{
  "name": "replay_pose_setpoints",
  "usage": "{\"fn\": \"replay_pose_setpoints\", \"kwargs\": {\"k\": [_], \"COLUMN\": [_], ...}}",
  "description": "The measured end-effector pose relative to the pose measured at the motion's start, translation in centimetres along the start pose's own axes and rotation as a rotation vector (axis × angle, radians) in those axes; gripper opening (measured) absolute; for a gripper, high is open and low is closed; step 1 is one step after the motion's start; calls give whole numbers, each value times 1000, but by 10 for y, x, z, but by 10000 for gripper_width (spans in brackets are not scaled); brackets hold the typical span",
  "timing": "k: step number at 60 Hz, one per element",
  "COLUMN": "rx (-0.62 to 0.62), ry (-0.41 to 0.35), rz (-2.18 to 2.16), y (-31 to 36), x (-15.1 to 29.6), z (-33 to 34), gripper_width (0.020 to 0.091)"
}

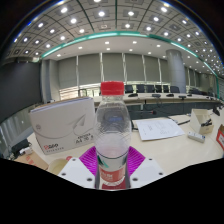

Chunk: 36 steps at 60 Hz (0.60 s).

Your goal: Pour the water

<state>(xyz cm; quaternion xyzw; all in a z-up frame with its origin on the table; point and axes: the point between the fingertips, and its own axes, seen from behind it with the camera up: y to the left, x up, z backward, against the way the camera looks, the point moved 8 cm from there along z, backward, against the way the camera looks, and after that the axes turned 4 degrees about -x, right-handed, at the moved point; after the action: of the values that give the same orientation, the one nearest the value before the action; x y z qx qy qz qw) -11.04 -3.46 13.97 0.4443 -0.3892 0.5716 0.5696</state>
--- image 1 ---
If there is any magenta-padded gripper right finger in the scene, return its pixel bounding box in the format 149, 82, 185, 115
125, 145, 166, 189

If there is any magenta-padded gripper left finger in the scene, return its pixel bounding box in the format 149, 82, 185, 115
57, 145, 100, 190

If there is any clear red-capped water bottle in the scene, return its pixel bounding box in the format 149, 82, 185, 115
93, 80, 132, 186

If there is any white printed paper sheet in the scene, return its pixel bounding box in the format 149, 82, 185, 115
133, 118, 186, 142

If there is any white paper carton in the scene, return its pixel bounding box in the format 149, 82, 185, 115
29, 96, 98, 155

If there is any white power strip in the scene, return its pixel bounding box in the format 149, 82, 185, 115
186, 130, 206, 144

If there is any row of black desk microphones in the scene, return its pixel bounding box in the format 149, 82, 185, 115
128, 92, 188, 100

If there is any black case with white label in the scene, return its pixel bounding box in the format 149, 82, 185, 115
10, 138, 34, 158

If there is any row of black office chairs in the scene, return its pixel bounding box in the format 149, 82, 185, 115
124, 83, 181, 94

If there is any small open beige box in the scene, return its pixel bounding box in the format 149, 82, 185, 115
189, 108, 214, 135

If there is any small black gadget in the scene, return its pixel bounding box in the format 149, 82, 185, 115
212, 105, 222, 117

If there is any group of ceiling lights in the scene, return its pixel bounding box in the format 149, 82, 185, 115
13, 0, 224, 68

